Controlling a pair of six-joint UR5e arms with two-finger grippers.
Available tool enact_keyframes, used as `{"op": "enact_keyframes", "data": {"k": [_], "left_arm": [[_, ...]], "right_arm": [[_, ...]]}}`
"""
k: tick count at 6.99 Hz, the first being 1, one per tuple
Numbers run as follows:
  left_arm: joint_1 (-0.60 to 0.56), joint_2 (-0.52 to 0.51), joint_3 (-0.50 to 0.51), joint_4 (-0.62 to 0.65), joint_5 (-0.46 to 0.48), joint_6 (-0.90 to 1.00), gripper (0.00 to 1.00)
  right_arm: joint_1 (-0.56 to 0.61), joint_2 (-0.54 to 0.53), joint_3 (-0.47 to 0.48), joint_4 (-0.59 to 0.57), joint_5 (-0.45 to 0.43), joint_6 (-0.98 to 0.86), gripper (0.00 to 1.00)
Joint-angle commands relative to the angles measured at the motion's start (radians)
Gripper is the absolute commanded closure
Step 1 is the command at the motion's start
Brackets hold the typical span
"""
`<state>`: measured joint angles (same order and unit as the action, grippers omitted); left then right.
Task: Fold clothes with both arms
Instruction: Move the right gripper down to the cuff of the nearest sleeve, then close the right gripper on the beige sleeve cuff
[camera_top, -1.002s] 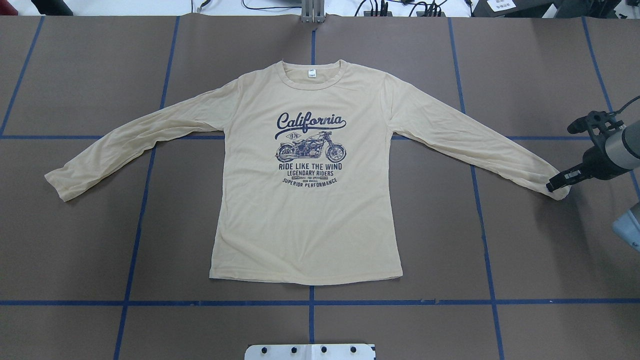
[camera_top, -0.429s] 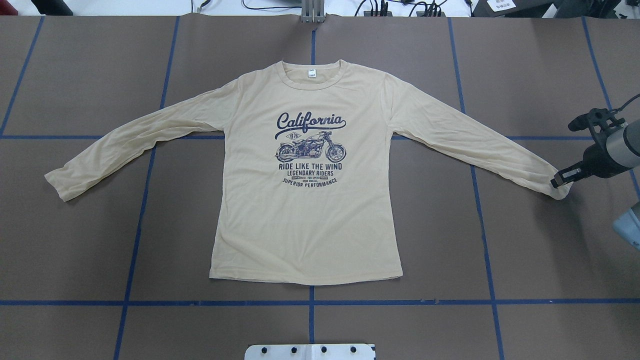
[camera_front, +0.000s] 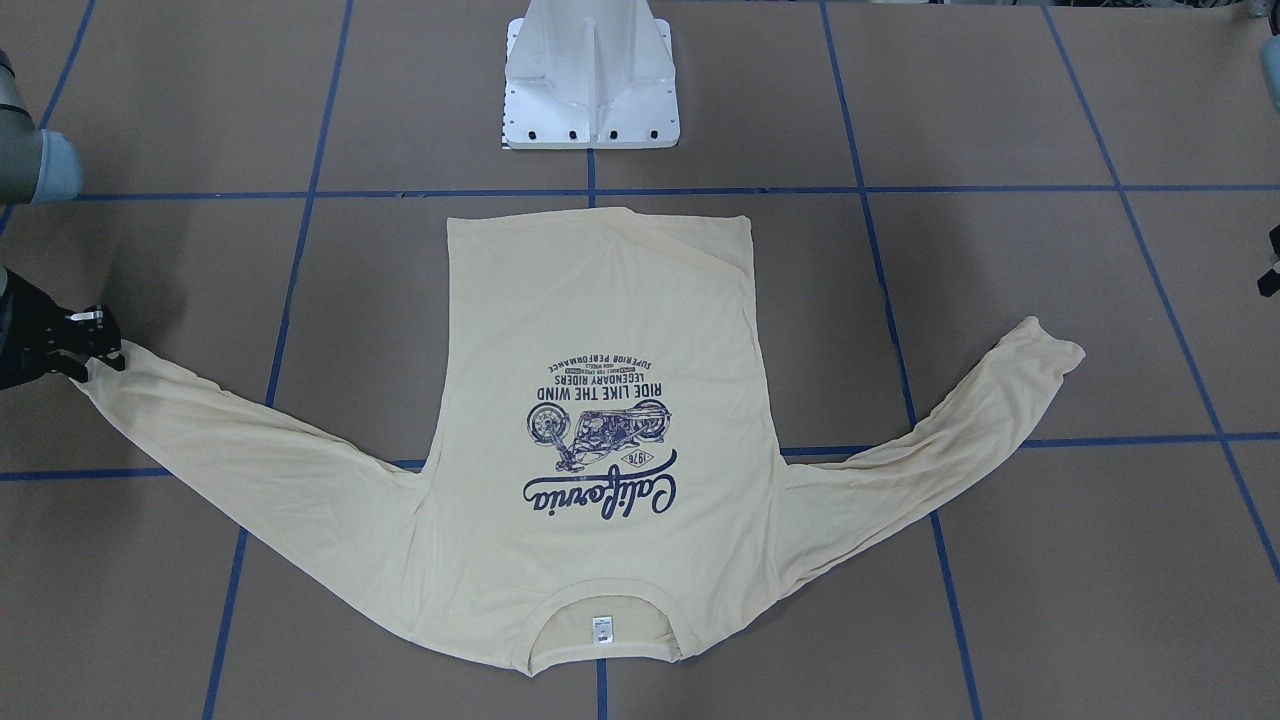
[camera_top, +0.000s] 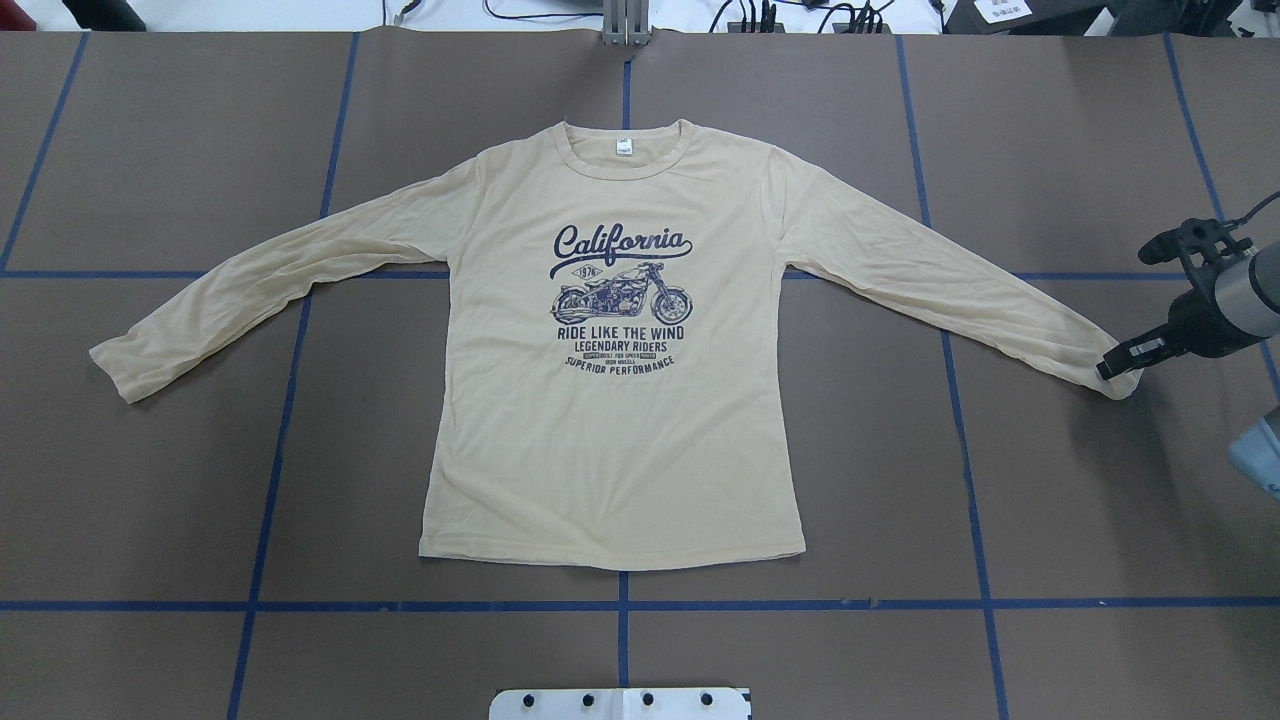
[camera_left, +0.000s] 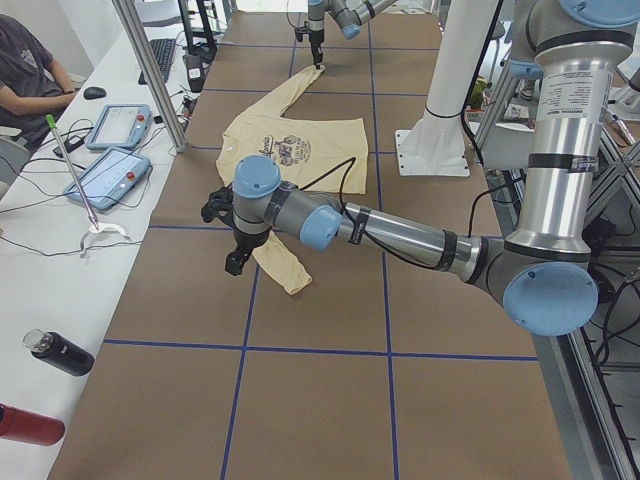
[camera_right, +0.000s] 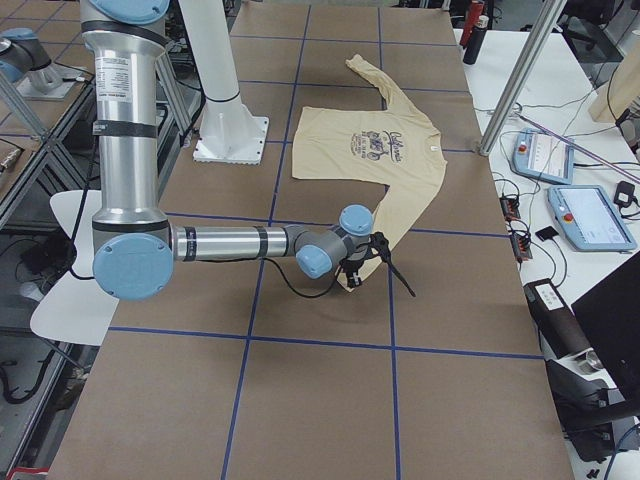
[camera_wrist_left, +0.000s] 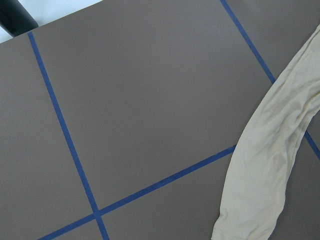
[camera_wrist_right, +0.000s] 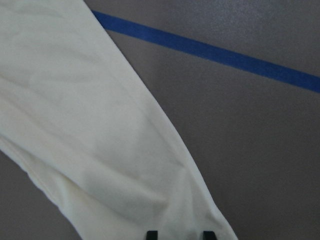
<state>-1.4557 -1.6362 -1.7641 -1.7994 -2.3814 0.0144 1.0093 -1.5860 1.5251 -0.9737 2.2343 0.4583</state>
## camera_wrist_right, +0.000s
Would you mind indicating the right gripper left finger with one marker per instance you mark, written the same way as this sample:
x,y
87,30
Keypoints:
x,y
152,235

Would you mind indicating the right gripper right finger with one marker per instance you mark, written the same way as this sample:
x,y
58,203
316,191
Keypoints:
x,y
209,235

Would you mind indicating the yellow long-sleeve printed shirt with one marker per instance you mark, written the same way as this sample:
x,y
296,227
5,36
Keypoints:
x,y
76,117

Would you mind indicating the blue tape line crosswise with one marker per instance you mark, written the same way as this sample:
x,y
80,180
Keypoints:
x,y
209,52

